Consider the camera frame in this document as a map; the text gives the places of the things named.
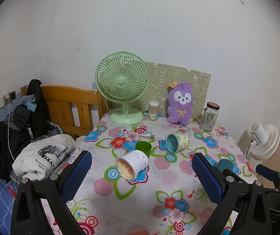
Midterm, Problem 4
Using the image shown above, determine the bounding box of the pale yellow patterned cup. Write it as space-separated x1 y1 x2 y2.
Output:
164 133 190 154

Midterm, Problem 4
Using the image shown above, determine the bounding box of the teal cup with yellow rim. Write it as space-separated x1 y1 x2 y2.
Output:
215 159 234 173

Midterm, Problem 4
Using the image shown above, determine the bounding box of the white paper-wrapped cup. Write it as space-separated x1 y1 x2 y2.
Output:
114 150 148 181

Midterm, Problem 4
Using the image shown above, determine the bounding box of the green plastic cup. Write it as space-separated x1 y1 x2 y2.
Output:
135 141 152 158

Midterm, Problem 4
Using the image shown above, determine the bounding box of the folded white printed shirt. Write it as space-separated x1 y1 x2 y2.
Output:
12 134 75 181

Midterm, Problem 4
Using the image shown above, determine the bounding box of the white small fan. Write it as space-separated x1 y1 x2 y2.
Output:
249 121 280 161

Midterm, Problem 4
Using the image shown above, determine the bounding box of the glass jar with lid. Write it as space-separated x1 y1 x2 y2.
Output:
199 102 220 132

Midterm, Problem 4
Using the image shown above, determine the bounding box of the black clothes pile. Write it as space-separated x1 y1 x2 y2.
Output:
0 79 50 182

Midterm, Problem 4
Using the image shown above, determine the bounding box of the floral tablecloth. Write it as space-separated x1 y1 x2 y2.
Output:
62 114 256 234

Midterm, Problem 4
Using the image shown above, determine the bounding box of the purple plush bunny toy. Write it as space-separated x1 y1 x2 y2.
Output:
167 82 194 126

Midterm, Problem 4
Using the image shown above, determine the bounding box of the cotton swab container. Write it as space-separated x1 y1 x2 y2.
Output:
148 101 160 117

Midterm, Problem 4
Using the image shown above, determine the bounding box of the beige patterned foam board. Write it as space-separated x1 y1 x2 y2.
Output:
132 62 211 118

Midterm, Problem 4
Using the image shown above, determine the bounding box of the green desk fan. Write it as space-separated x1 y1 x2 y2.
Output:
95 52 149 125

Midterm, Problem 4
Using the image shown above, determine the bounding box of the white fan power cable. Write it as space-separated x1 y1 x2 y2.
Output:
104 95 155 140

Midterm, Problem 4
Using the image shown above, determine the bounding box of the white charger cable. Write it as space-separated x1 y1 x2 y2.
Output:
3 92 16 161

